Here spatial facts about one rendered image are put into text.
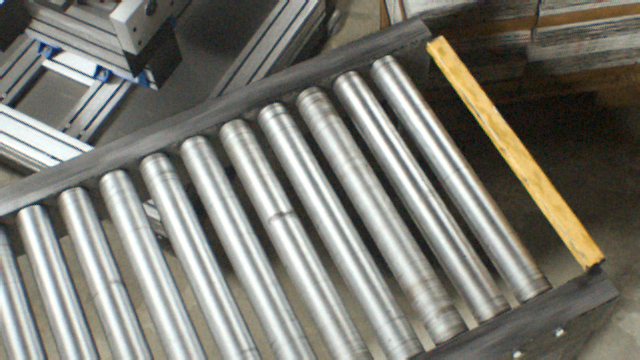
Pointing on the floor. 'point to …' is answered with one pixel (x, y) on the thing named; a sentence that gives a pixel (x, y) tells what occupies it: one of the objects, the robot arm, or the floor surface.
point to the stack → (530, 55)
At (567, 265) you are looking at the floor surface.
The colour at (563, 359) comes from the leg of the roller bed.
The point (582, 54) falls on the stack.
